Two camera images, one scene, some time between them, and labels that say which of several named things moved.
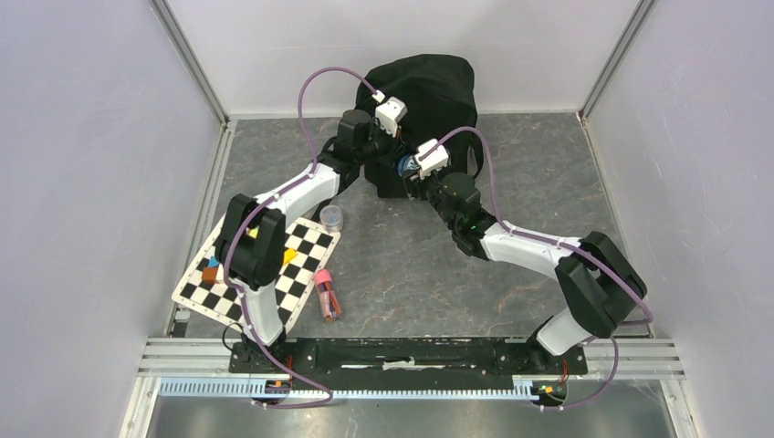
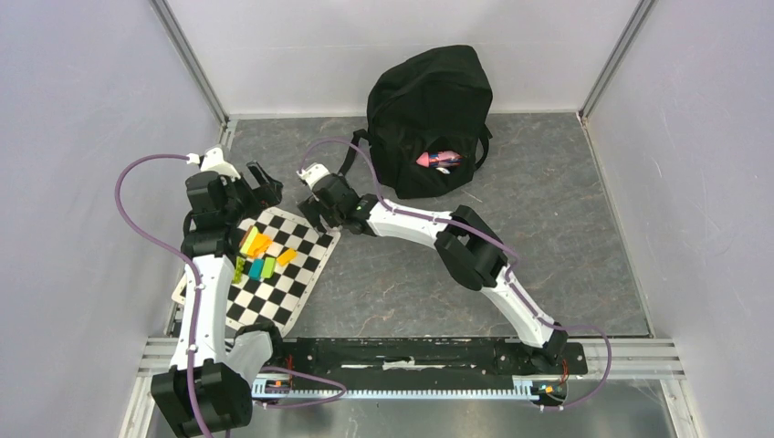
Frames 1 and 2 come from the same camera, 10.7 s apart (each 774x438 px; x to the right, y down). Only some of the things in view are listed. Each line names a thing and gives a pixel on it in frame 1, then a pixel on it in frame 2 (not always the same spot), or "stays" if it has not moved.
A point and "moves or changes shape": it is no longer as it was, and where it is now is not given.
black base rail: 474,363 stays
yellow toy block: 289,255 stays
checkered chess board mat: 203,287 stays
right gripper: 413,182 to 311,207
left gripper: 394,149 to 267,193
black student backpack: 437,95 moves or changes shape
